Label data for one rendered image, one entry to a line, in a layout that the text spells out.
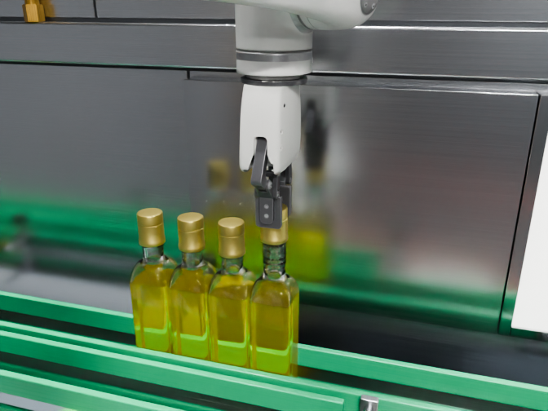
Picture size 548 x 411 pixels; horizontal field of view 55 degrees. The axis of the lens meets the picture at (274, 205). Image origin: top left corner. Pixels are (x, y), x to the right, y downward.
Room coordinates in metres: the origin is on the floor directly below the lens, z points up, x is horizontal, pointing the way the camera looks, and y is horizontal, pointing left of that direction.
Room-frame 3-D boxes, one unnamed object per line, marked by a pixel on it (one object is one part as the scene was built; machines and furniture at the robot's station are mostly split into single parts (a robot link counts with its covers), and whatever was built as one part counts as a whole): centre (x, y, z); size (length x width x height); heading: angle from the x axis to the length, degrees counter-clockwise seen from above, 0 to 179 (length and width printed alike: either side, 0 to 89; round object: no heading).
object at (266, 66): (0.61, 0.00, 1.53); 0.09 x 0.08 x 0.03; 163
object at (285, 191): (0.64, -0.01, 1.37); 0.03 x 0.03 x 0.07; 73
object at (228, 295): (0.62, 0.05, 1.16); 0.06 x 0.06 x 0.21; 73
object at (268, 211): (0.58, 0.01, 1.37); 0.03 x 0.03 x 0.07; 73
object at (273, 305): (0.61, 0.00, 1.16); 0.06 x 0.06 x 0.21; 73
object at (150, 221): (0.66, 0.17, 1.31); 0.04 x 0.04 x 0.04
